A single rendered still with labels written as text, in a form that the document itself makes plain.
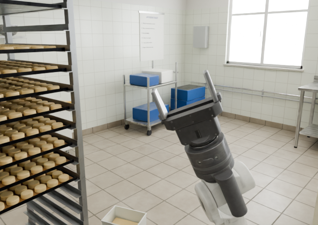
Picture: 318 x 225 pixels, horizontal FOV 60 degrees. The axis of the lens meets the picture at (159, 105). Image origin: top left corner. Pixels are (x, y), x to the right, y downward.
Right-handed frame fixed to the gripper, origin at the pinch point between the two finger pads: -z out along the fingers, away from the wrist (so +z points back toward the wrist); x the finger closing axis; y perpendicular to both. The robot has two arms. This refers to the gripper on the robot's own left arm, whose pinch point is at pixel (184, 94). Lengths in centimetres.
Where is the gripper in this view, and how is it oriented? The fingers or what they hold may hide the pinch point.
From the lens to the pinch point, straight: 54.9
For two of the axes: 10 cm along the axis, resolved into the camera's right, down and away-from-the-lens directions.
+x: 9.1, -3.3, -2.7
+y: -1.4, 3.6, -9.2
